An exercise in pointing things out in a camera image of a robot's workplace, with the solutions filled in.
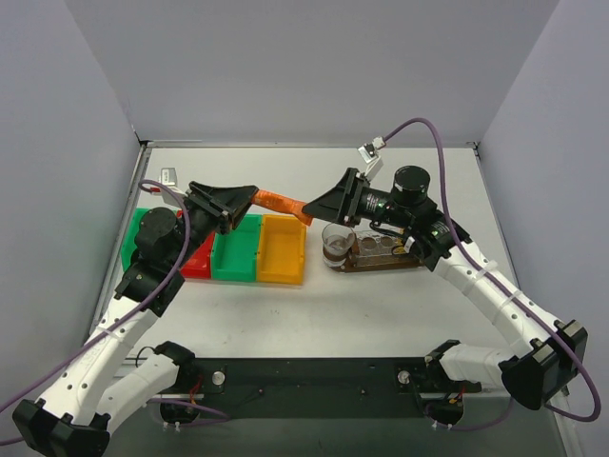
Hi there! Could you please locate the aluminium frame rail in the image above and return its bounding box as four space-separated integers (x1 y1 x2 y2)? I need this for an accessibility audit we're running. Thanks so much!
113 356 570 400

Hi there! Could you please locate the orange toothpaste box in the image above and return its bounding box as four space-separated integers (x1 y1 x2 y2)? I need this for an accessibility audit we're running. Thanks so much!
251 189 313 227

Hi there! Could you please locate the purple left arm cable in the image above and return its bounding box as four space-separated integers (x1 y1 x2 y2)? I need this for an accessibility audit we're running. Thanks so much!
0 178 194 447

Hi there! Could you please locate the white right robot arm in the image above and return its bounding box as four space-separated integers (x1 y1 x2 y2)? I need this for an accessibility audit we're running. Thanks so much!
304 166 588 410

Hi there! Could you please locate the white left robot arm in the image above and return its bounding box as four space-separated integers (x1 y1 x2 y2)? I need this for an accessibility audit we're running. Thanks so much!
12 180 258 456

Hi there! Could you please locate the dark wooden oval tray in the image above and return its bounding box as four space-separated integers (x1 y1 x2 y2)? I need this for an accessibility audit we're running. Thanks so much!
323 247 423 273

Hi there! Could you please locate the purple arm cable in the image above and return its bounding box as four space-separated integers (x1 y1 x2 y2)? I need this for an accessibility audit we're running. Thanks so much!
0 178 194 447
380 116 601 423

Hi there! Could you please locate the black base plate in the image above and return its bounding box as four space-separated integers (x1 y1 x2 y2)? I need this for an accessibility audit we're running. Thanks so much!
164 357 481 419

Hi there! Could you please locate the yellow toothpaste tube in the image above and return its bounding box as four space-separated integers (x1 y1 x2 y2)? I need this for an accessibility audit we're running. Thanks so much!
402 236 415 254

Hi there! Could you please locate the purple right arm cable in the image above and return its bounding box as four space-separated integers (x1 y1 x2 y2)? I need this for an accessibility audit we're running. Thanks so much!
380 116 601 423

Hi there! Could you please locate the yellow bin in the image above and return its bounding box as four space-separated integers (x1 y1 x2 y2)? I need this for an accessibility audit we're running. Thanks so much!
256 214 306 286

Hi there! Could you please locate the green bin with toothbrushes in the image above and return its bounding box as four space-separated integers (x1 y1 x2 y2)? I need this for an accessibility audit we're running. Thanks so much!
120 208 149 270

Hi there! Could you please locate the green bin with cups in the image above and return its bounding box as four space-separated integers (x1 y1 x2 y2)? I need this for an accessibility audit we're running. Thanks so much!
210 214 263 282

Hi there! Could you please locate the red bin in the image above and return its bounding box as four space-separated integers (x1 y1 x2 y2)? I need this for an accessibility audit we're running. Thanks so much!
181 232 215 279

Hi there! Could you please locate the clear glass cup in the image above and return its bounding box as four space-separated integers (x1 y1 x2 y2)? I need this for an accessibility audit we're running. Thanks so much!
322 224 356 268

